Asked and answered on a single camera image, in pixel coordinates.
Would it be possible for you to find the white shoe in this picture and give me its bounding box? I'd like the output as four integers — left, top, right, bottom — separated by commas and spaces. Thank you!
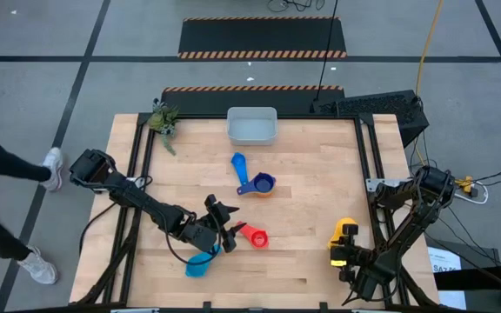
39, 146, 65, 192
17, 245, 59, 286

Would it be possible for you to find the artificial succulent plant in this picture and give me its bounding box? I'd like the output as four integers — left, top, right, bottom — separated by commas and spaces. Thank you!
148, 98, 181, 157

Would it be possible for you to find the black arm base cable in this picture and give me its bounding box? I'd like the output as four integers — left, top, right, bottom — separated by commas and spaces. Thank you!
409, 130, 501, 266
78, 200, 121, 257

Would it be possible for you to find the black hazard-striped floor mat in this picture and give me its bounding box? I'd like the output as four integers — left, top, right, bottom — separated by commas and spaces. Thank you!
160, 85, 346, 117
177, 16, 348, 60

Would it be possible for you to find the coiled black floor cable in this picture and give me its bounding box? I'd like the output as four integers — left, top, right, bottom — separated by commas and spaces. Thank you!
267, 0, 326, 13

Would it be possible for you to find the black hanging cable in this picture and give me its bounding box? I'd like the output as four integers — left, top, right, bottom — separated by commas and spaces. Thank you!
315, 0, 339, 103

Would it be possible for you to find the black computer case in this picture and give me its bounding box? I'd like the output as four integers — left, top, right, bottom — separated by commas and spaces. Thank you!
310, 90, 431, 149

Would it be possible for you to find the white paper sign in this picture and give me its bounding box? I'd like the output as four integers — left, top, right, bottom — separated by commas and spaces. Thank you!
427, 246, 468, 310

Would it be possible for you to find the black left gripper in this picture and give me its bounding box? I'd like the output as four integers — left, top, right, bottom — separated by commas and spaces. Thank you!
179, 194, 248, 255

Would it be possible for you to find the yellow measuring cup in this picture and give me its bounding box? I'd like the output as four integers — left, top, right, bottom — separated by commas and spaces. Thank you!
327, 216, 359, 251

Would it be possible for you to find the black aluminium table frame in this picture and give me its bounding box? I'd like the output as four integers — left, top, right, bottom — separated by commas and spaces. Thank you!
76, 111, 441, 310

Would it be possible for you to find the grey plastic basket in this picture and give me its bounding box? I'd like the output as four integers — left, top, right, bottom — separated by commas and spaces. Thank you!
226, 106, 279, 147

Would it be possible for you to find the yellow connector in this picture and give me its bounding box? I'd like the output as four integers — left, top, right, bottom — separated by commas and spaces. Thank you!
454, 176, 474, 195

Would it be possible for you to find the small blue measuring cup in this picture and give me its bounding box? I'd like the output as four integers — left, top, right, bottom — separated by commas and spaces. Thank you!
230, 152, 251, 187

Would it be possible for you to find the black right arm base cable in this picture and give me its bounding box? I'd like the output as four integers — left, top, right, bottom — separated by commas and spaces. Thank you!
409, 130, 501, 266

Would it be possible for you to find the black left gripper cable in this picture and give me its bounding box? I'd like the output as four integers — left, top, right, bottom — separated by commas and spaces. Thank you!
163, 225, 224, 266

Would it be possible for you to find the light blue measuring cup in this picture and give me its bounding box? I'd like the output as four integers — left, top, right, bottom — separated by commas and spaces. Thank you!
184, 243, 224, 278

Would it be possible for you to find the black left arm base cable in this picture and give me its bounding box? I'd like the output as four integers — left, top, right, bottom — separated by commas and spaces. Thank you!
78, 200, 121, 257

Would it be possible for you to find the grey metal mounting plate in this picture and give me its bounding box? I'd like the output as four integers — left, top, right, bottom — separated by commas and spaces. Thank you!
365, 177, 402, 193

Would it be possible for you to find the red measuring cup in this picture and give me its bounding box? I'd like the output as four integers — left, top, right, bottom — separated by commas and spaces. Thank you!
237, 221, 271, 250

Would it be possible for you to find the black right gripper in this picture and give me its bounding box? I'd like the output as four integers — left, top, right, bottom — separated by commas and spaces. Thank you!
330, 223, 386, 301

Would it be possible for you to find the black cart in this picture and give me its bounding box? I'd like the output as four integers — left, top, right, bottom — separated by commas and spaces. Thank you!
424, 236, 501, 313

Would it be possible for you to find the yellow hanging cable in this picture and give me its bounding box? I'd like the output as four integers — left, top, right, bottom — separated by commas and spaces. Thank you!
414, 0, 445, 99

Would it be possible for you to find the white cable loop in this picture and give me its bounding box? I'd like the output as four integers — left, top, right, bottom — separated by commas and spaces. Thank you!
452, 180, 490, 205

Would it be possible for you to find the navy blue measuring cup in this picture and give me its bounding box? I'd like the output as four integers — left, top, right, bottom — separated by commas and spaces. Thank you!
236, 172, 277, 196

